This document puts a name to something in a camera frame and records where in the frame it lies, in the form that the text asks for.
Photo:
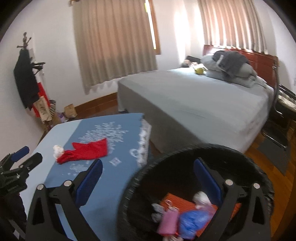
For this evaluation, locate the grey pillow stack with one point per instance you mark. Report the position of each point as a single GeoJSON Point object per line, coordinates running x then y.
{"type": "Point", "coordinates": [246, 77]}

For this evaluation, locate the pink paper piece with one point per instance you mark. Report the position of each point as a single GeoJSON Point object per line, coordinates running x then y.
{"type": "Point", "coordinates": [169, 222]}

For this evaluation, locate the left beige curtain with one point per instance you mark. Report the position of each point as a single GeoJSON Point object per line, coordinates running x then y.
{"type": "Point", "coordinates": [113, 40]}

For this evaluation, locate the right beige curtain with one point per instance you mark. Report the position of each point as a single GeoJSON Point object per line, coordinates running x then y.
{"type": "Point", "coordinates": [232, 24]}

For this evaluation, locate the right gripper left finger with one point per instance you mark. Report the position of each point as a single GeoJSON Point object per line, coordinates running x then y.
{"type": "Point", "coordinates": [43, 220]}

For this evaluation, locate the red hanging bag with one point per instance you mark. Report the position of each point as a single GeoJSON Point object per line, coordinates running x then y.
{"type": "Point", "coordinates": [40, 93]}

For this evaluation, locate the grey covered bed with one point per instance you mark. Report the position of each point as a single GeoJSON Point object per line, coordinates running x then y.
{"type": "Point", "coordinates": [184, 108]}

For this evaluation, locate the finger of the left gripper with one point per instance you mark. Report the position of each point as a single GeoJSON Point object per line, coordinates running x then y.
{"type": "Point", "coordinates": [19, 153]}
{"type": "Point", "coordinates": [28, 163]}

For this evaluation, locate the dark floor mat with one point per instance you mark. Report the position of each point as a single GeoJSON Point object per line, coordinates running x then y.
{"type": "Point", "coordinates": [278, 156]}

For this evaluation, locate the beige tote bag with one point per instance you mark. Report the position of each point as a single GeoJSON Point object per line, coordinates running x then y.
{"type": "Point", "coordinates": [43, 109]}

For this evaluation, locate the grey tissue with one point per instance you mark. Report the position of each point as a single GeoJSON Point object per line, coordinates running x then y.
{"type": "Point", "coordinates": [158, 212]}

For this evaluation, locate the black bag behind bed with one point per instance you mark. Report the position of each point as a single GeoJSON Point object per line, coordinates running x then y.
{"type": "Point", "coordinates": [190, 61]}

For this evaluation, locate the white tissue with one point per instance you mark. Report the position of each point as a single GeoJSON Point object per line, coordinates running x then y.
{"type": "Point", "coordinates": [58, 151]}
{"type": "Point", "coordinates": [201, 199]}

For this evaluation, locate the blue patterned table cloth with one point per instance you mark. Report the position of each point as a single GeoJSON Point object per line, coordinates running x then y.
{"type": "Point", "coordinates": [124, 134]}

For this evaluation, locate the yellow green plush toy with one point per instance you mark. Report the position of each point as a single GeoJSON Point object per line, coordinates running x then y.
{"type": "Point", "coordinates": [200, 71]}

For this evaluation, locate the red wooden headboard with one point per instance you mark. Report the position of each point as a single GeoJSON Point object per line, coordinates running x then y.
{"type": "Point", "coordinates": [266, 66]}

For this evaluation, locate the black hanging coat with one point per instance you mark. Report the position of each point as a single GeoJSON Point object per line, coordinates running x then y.
{"type": "Point", "coordinates": [25, 80]}

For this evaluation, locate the beige curtain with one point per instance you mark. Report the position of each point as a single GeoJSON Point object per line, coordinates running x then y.
{"type": "Point", "coordinates": [113, 40]}
{"type": "Point", "coordinates": [232, 24]}

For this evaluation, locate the brown paper bag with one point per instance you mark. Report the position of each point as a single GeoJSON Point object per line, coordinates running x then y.
{"type": "Point", "coordinates": [70, 111]}

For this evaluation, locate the wooden coat rack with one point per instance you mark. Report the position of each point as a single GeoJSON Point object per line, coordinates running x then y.
{"type": "Point", "coordinates": [37, 68]}

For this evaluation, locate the blue plastic bag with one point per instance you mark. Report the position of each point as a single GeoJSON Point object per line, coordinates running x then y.
{"type": "Point", "coordinates": [192, 223]}

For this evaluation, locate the black trash bin with bag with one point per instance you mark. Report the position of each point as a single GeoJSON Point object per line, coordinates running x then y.
{"type": "Point", "coordinates": [174, 173]}

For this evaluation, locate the red sock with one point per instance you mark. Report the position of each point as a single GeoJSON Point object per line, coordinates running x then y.
{"type": "Point", "coordinates": [80, 151]}

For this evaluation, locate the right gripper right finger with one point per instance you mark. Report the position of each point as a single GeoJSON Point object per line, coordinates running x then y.
{"type": "Point", "coordinates": [242, 213]}

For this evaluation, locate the dark grey blanket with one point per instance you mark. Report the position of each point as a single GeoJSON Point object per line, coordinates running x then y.
{"type": "Point", "coordinates": [229, 62]}

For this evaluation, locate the black office chair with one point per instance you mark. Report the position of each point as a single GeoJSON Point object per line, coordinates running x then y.
{"type": "Point", "coordinates": [282, 112]}

